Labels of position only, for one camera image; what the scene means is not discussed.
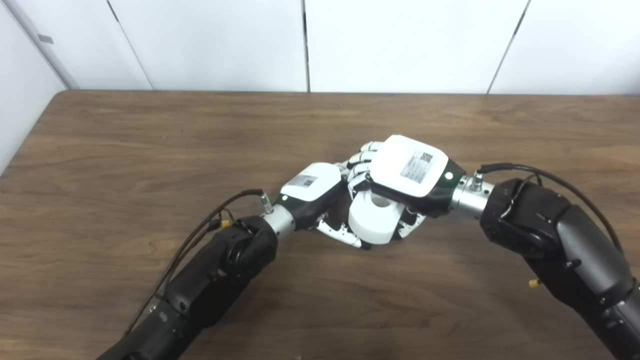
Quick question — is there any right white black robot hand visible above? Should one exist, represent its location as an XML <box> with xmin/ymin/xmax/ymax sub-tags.
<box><xmin>347</xmin><ymin>134</ymin><xmax>467</xmax><ymax>241</ymax></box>

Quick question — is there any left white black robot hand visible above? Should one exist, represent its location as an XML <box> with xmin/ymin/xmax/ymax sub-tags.
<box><xmin>276</xmin><ymin>155</ymin><xmax>374</xmax><ymax>250</ymax></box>

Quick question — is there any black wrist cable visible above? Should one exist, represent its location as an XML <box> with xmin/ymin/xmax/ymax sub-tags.
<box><xmin>470</xmin><ymin>163</ymin><xmax>624</xmax><ymax>253</ymax></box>
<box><xmin>122</xmin><ymin>188</ymin><xmax>275</xmax><ymax>338</ymax></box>

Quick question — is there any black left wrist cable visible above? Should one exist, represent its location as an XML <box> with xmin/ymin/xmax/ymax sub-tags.
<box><xmin>122</xmin><ymin>188</ymin><xmax>275</xmax><ymax>338</ymax></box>

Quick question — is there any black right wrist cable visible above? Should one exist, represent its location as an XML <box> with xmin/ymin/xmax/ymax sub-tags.
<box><xmin>470</xmin><ymin>163</ymin><xmax>624</xmax><ymax>253</ymax></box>

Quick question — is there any round white cylinder piece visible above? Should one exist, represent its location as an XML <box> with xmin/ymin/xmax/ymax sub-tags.
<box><xmin>348</xmin><ymin>189</ymin><xmax>405</xmax><ymax>246</ymax></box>

